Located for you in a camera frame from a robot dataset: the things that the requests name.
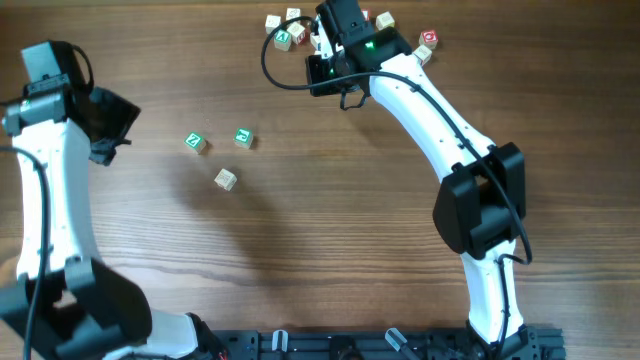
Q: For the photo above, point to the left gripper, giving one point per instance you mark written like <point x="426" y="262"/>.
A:
<point x="116" y="120"/>

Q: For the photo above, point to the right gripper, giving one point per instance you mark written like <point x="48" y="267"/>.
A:
<point x="317" y="71"/>

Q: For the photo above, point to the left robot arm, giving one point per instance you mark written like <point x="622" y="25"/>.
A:
<point x="67" y="303"/>

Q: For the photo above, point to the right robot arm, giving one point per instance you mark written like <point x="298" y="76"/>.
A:
<point x="480" y="204"/>

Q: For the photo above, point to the blue sided wooden block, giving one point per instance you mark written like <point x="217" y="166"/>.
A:
<point x="315" y="41"/>

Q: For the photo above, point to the red sided wooden block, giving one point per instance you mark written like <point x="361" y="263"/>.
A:
<point x="297" y="32"/>

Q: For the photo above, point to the green A letter block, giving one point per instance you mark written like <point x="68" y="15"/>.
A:
<point x="282" y="40"/>

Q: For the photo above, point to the wooden block yellow sided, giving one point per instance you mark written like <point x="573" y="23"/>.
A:
<point x="293" y="13"/>

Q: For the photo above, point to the plain wooden block top left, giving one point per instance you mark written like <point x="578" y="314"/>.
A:
<point x="272" y="22"/>

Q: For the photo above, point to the yellow S wooden block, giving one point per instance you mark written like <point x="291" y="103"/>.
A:
<point x="384" y="20"/>

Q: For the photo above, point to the green Z block far left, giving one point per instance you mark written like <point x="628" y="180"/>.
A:
<point x="196" y="142"/>

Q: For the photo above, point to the green J letter block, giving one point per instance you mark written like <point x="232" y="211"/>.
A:
<point x="244" y="138"/>

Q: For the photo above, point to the red A sided block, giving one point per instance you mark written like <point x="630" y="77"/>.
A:
<point x="423" y="54"/>

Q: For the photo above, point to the red O letter block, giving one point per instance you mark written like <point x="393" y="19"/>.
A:
<point x="429" y="39"/>

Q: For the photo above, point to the red sided picture block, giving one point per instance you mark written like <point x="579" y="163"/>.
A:
<point x="225" y="179"/>

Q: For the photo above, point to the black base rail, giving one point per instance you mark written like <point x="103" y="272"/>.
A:
<point x="380" y="345"/>

